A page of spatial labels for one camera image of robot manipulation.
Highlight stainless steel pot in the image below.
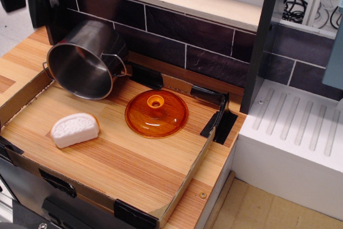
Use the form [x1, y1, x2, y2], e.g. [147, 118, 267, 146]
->
[42, 20, 129, 100]

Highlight cardboard fence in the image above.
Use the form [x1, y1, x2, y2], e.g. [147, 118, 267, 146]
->
[1, 58, 219, 228]

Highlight orange glass pot lid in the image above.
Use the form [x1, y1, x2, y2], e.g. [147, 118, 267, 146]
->
[125, 90, 189, 138]

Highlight white toy bread slice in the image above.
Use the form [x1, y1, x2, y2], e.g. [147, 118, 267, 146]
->
[50, 113, 100, 149]

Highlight black tape left edge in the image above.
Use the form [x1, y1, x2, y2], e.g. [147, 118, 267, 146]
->
[1, 136, 24, 164]

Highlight black tape at back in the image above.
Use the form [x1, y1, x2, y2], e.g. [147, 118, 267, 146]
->
[128, 62, 163, 90]

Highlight black tape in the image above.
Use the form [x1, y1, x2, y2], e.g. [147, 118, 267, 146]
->
[128, 62, 163, 90]
[39, 168, 77, 198]

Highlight black tape front left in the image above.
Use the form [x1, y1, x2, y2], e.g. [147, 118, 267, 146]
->
[39, 168, 77, 198]

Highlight black tape right corner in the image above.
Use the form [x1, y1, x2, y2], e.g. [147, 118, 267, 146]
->
[190, 85, 238, 145]

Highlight black tape corner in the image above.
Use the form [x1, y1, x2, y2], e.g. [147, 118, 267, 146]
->
[190, 85, 238, 145]
[114, 200, 160, 229]

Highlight black tape front corner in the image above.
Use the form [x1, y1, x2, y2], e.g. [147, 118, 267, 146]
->
[114, 200, 160, 229]

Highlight brass screw in countertop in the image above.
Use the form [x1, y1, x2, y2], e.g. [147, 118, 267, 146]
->
[199, 192, 207, 198]

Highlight white drainboard sink unit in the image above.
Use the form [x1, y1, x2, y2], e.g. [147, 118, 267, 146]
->
[233, 80, 342, 220]

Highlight teal grey box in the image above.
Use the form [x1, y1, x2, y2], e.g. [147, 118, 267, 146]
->
[322, 20, 343, 90]

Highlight black base bracket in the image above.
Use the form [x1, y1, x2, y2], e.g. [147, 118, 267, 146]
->
[42, 197, 117, 228]

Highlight dark grey vertical post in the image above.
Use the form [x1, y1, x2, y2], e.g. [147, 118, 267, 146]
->
[240, 0, 285, 114]

